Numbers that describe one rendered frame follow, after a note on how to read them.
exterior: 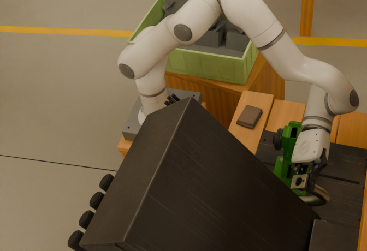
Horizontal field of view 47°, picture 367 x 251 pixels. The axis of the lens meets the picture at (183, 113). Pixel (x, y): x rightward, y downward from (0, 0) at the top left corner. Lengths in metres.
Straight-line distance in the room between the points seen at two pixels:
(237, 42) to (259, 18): 1.02
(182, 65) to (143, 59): 0.68
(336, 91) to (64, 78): 2.76
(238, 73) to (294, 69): 0.85
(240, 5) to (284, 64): 0.20
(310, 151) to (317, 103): 0.15
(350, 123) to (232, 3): 0.86
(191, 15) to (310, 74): 0.36
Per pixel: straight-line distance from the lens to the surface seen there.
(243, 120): 1.75
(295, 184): 1.22
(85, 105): 3.35
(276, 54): 1.19
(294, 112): 1.85
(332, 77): 1.21
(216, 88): 2.11
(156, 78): 1.64
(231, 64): 2.01
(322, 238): 1.15
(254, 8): 1.15
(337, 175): 1.65
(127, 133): 1.83
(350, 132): 1.80
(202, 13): 1.22
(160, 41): 1.40
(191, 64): 2.10
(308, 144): 1.24
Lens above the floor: 2.28
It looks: 48 degrees down
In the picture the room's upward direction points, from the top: 13 degrees counter-clockwise
